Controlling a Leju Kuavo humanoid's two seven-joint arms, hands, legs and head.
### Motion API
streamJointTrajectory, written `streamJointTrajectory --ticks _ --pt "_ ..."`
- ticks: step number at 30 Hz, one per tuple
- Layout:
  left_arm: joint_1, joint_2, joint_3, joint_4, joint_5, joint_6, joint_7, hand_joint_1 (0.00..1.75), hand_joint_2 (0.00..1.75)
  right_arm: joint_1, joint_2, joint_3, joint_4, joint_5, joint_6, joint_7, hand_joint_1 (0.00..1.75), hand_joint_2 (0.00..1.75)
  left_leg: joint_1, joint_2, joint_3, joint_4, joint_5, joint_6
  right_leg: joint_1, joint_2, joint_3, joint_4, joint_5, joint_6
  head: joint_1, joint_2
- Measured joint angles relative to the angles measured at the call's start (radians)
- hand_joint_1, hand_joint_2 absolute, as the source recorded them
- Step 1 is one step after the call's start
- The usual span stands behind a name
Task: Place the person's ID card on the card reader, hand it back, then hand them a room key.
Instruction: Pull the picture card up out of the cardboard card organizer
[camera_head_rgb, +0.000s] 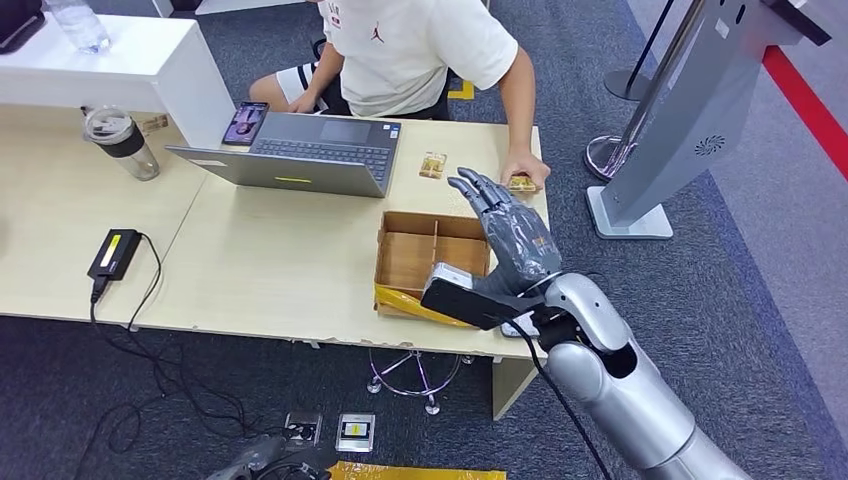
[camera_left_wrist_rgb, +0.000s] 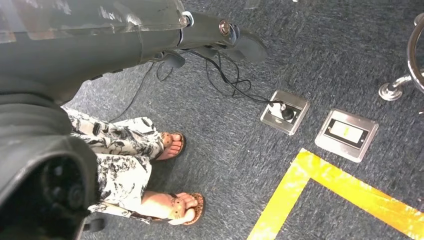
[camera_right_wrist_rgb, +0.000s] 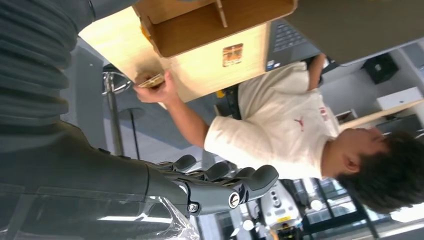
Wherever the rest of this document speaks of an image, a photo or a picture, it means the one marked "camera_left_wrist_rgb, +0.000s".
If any floor socket with plug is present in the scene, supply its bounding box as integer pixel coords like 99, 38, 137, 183
259, 89, 311, 137

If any chrome stool base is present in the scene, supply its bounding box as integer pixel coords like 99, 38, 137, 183
378, 13, 424, 102

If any black power cord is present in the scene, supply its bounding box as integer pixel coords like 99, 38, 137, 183
190, 49, 296, 122

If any closed steel floor socket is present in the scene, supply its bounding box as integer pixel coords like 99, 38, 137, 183
314, 108, 380, 164

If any yellow floor tape corner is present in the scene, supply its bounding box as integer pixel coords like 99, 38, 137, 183
246, 148, 424, 240

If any standing person's foot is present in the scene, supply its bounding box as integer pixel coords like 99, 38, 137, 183
142, 192, 206, 227
155, 131, 187, 162

